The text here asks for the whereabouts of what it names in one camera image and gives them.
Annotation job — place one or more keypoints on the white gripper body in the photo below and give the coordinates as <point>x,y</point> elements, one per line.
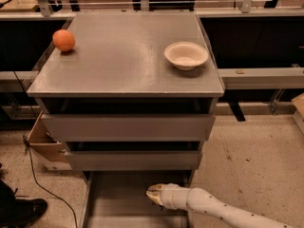
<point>169,195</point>

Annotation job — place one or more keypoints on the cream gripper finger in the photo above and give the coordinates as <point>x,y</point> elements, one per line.
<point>156,188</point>
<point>155,197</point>

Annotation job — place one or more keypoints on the grey open bottom drawer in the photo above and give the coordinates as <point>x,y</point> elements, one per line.
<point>117,199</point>

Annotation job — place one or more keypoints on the grey drawer cabinet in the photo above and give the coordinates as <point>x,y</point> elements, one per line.
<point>118,67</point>

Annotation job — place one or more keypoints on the grey middle drawer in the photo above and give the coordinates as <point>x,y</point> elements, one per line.
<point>133,160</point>

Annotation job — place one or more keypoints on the grey top drawer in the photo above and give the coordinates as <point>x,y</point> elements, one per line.
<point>129,128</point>

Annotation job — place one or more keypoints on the brown cardboard box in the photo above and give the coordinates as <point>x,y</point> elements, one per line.
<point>50,154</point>

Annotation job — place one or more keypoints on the white paper bowl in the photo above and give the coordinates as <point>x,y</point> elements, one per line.
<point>186,55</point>

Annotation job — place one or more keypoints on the black shoe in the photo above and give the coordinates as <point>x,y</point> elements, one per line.
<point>18,212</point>

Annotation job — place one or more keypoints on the orange fruit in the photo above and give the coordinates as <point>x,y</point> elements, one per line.
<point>63,40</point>

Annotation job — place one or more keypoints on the grey metal rail frame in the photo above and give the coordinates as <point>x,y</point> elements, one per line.
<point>235,77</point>

